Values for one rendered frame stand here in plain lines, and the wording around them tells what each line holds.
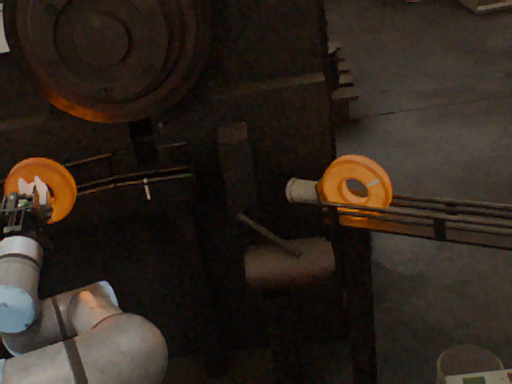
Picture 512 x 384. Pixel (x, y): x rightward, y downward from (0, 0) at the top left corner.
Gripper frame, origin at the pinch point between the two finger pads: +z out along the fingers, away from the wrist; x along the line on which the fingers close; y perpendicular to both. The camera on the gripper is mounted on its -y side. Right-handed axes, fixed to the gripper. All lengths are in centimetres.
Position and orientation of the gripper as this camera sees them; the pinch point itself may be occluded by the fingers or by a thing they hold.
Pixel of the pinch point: (38, 184)
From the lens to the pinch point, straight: 156.2
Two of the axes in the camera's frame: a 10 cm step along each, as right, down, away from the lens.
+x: -9.8, 1.5, 1.1
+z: -0.3, -7.3, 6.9
